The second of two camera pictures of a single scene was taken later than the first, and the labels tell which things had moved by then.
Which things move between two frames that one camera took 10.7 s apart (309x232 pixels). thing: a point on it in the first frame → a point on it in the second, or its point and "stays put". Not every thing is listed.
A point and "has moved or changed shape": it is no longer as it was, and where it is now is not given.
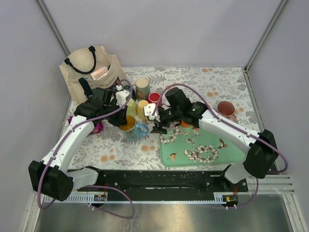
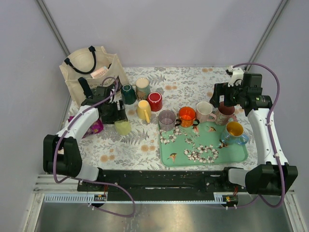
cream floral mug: x=142 y=88 stays put
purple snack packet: x=98 y=127 stays put
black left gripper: x=167 y=184 stays put
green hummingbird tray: x=186 y=146 stays put
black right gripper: x=158 y=128 → x=221 y=89
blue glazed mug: x=140 y=132 has moved or changed shape
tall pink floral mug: x=226 y=109 stays put
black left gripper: x=121 y=120 stays put
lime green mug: x=132 y=108 → x=122 y=127
